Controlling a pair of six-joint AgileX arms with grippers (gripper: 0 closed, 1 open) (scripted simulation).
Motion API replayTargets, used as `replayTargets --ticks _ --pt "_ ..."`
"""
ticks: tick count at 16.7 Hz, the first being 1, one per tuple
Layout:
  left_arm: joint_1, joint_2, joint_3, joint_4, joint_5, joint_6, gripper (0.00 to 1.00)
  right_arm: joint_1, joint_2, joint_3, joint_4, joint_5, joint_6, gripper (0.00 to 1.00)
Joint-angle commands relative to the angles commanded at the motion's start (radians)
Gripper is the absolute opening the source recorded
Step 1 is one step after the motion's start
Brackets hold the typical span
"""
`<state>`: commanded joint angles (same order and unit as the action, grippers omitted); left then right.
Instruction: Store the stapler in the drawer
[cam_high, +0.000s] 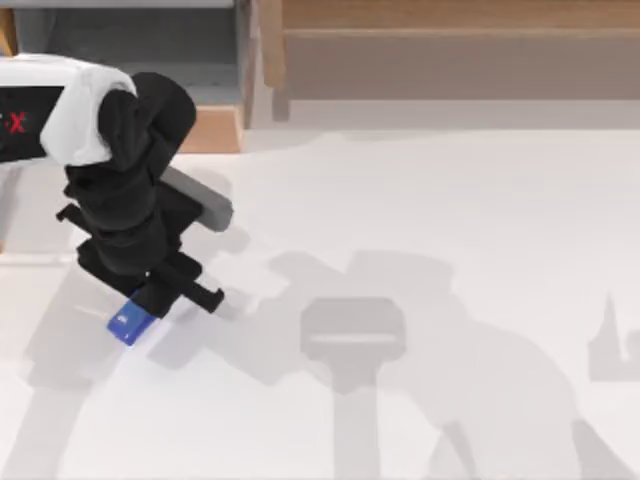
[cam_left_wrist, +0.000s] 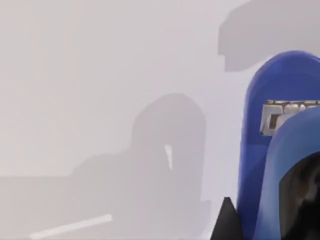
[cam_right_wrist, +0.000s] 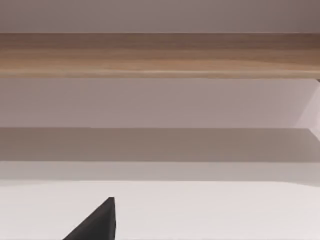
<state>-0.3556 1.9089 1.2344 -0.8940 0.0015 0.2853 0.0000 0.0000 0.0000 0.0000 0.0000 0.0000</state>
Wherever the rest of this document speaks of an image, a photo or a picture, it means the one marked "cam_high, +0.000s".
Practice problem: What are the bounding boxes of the small blue stapler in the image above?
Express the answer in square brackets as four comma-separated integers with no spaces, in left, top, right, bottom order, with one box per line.
[106,298,157,348]

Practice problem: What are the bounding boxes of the pale grey rounded box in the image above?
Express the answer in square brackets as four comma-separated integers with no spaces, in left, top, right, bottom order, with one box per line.
[160,166,235,234]

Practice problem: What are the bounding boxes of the pale wooden cabinet base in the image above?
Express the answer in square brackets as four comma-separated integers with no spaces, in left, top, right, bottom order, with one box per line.
[175,103,246,154]

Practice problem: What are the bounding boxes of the grey cabinet with dark inside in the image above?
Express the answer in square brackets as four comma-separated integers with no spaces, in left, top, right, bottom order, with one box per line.
[13,0,255,130]

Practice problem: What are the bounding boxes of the wooden open shelf unit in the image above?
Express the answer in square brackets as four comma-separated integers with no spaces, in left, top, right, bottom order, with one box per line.
[258,0,640,122]

